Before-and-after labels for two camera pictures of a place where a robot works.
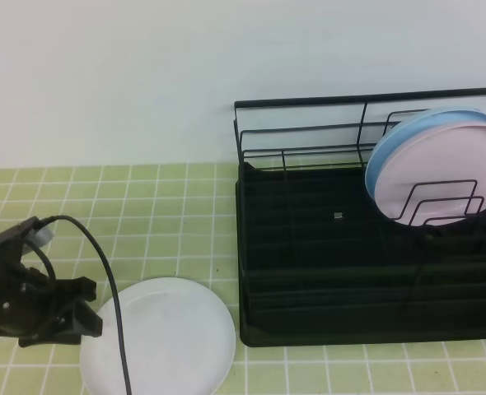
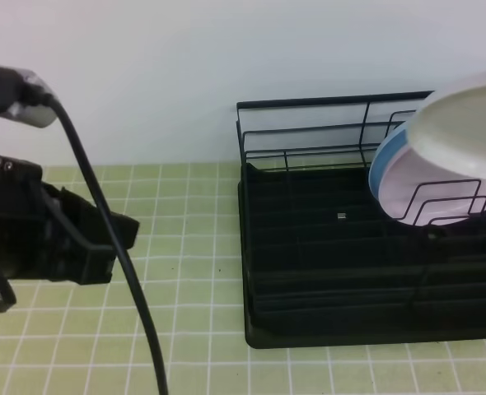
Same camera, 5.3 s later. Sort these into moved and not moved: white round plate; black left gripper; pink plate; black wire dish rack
Moved: white round plate; black left gripper
Not moved: pink plate; black wire dish rack
